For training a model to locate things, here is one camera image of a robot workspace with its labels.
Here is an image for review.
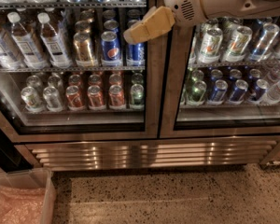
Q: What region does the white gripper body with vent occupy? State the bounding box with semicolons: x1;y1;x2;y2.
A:
163;0;207;27

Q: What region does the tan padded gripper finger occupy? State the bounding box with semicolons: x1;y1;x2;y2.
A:
123;6;175;45

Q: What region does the glass fridge door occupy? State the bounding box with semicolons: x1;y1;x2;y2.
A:
159;0;280;140
0;0;166;144

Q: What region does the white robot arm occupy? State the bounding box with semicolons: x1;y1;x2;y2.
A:
123;0;280;44

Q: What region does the front green can left door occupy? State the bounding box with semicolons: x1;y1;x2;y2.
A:
130;84;144;109

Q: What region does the green can door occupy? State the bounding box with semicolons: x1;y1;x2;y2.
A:
187;80;207;105
130;84;144;109

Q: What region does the front green can right door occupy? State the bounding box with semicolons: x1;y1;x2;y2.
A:
187;80;207;105

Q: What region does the steel fridge bottom grille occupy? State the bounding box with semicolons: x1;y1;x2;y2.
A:
16;135;280;172

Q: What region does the front right blue pepsi can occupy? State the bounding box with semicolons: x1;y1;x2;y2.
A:
126;43;145;66

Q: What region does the blue pepsi can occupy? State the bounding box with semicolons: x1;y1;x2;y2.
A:
101;31;122;66
126;43;145;66

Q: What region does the front 7up can left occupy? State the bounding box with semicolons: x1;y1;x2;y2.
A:
198;27;223;63

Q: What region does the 7up can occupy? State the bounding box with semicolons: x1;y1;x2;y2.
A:
221;26;252;63
198;27;223;63

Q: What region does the front 7up can right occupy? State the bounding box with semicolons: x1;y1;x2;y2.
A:
221;26;252;63

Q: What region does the front gold soda can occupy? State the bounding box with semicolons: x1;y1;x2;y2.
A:
73;32;98;67

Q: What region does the orange can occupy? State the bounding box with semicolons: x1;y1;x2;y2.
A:
109;85;126;109
65;85;85;111
87;85;106;110

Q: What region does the silver blue can upper right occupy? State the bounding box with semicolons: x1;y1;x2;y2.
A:
247;23;280;62

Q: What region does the tea bottle white cap right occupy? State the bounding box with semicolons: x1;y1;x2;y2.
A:
37;12;72;68

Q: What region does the tea bottle white cap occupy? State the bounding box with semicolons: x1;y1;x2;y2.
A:
7;12;49;69
37;12;72;68

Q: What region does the tea bottle white cap middle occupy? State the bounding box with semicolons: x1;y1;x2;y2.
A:
7;12;49;69

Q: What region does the front silver can far left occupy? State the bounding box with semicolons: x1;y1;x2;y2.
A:
21;86;45;113

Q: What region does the tea bottle left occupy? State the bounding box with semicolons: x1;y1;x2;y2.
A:
0;24;24;70

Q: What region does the metal stand leg right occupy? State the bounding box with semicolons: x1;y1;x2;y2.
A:
259;142;280;169

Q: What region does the clear plastic storage bin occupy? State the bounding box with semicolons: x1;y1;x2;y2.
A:
0;168;56;224

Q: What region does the pink bubble wrap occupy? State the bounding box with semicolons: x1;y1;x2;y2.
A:
0;185;45;224

